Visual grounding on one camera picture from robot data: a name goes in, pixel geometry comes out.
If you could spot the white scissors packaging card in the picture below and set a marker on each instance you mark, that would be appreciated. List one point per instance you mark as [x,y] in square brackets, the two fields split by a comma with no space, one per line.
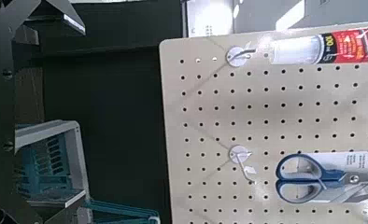
[359,160]

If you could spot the blue crate with grey rim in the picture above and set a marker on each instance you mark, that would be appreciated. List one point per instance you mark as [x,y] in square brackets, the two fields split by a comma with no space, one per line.
[76,149]

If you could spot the white pegboard hook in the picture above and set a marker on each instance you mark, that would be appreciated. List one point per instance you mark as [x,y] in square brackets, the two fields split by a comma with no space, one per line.
[236,56]
[238,154]

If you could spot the beige perforated pegboard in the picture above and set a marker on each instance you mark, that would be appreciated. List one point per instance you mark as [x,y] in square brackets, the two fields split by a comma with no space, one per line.
[266,118]

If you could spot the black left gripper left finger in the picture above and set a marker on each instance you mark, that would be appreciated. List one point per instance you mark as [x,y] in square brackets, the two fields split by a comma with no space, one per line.
[59,197]

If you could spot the red white sealant tube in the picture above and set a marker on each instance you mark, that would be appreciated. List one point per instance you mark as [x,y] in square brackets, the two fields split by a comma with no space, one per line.
[297,49]

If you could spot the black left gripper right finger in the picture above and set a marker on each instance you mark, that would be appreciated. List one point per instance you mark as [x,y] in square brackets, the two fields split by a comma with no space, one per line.
[71,21]

